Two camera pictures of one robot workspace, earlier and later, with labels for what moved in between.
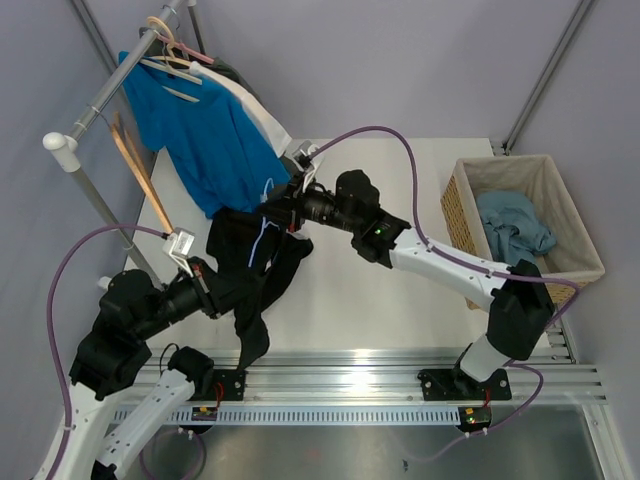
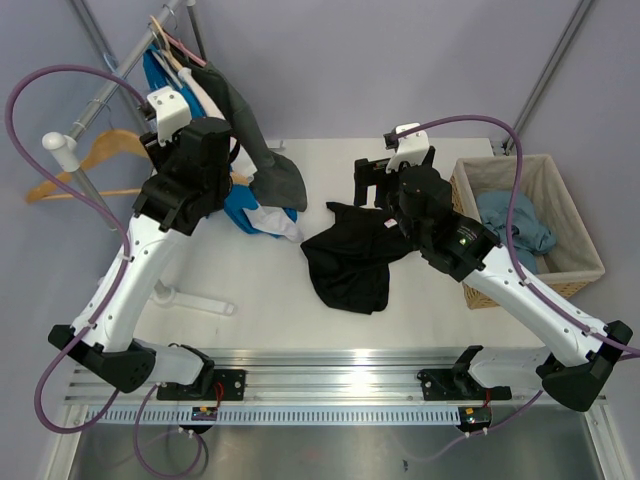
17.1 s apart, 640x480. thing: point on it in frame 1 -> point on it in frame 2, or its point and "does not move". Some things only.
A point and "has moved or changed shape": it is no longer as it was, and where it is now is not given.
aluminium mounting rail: [390, 377] does not move
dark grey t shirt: [219, 66] -> [278, 181]
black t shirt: [255, 258] -> [350, 260]
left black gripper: [203, 287] -> [158, 152]
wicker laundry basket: [513, 209] does not move
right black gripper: [289, 209] -> [368, 173]
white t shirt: [279, 138] -> [243, 162]
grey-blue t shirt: [513, 228] does not move
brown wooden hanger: [135, 156] has moved or changed shape
